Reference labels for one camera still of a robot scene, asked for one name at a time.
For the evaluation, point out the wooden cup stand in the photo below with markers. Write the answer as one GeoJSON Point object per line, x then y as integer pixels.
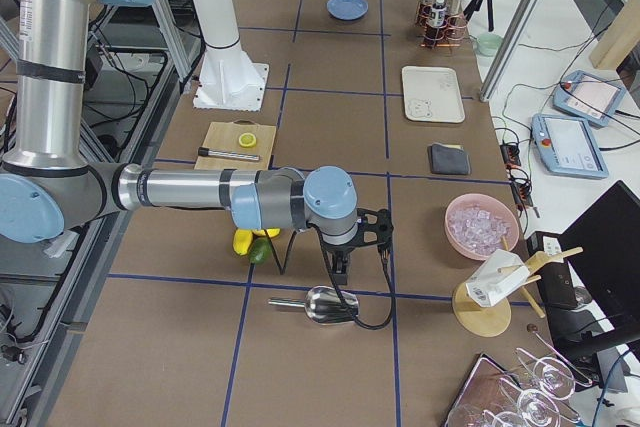
{"type": "Point", "coordinates": [493, 321]}

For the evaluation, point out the white paper carton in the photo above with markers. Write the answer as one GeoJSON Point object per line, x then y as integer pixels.
{"type": "Point", "coordinates": [498, 276]}

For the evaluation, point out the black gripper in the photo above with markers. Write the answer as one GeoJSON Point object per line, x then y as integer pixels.
{"type": "Point", "coordinates": [338, 250]}

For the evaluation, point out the teach pendant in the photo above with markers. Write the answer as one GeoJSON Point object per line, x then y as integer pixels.
{"type": "Point", "coordinates": [588, 96]}
{"type": "Point", "coordinates": [567, 146]}

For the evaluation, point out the blue ceramic plate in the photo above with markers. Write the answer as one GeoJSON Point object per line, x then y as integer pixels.
{"type": "Point", "coordinates": [347, 10]}

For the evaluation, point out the wooden cutting board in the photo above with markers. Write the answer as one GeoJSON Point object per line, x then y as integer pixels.
{"type": "Point", "coordinates": [224, 136]}

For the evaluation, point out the wine glass near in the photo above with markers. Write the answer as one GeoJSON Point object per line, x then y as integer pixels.
{"type": "Point", "coordinates": [536, 408]}

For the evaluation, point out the cream bear serving tray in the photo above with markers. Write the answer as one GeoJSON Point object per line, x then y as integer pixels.
{"type": "Point", "coordinates": [432, 94]}

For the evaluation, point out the yellow lemon front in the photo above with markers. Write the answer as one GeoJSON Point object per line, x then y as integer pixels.
{"type": "Point", "coordinates": [242, 241]}

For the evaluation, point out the copper wire bottle rack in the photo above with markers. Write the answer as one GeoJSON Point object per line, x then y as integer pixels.
{"type": "Point", "coordinates": [450, 35]}

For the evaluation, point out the grey folded cloth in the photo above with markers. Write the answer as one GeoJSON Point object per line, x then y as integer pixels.
{"type": "Point", "coordinates": [448, 160]}

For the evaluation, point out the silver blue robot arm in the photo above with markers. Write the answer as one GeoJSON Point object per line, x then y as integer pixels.
{"type": "Point", "coordinates": [47, 187]}

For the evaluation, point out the lower teach pendant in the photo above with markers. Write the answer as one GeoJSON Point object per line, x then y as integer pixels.
{"type": "Point", "coordinates": [567, 146]}

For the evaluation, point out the yellow lemon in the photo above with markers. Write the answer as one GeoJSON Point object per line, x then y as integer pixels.
{"type": "Point", "coordinates": [271, 232]}
{"type": "Point", "coordinates": [242, 241]}

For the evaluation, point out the wine glass far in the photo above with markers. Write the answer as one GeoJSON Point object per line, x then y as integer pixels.
{"type": "Point", "coordinates": [550, 375]}

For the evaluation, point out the yellow lemon rear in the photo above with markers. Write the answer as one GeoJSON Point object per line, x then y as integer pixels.
{"type": "Point", "coordinates": [271, 232]}

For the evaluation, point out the pink bowl of ice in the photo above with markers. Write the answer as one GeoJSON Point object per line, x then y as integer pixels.
{"type": "Point", "coordinates": [476, 225]}

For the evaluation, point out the upper teach pendant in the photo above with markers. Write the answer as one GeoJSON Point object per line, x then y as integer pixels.
{"type": "Point", "coordinates": [588, 96]}

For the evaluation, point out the mint green cup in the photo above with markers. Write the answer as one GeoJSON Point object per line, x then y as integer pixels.
{"type": "Point", "coordinates": [488, 44]}

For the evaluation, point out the half lemon slice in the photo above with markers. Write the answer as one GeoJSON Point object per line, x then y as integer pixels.
{"type": "Point", "coordinates": [247, 140]}

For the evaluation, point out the green avocado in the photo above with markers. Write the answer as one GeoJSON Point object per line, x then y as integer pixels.
{"type": "Point", "coordinates": [259, 251]}

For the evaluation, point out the black monitor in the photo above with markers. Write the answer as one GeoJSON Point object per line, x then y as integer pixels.
{"type": "Point", "coordinates": [608, 232]}

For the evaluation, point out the steel ice scoop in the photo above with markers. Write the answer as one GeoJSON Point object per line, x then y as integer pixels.
{"type": "Point", "coordinates": [323, 305]}

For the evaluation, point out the dark bottle white cap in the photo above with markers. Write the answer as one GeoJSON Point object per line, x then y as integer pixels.
{"type": "Point", "coordinates": [437, 14]}

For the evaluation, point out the aluminium frame post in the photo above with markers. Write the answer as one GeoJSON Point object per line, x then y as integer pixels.
{"type": "Point", "coordinates": [507, 49]}

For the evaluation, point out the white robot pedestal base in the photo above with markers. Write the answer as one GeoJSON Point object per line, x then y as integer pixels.
{"type": "Point", "coordinates": [228, 79]}

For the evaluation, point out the wine glass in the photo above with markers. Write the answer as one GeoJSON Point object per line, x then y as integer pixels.
{"type": "Point", "coordinates": [536, 408]}
{"type": "Point", "coordinates": [550, 375]}

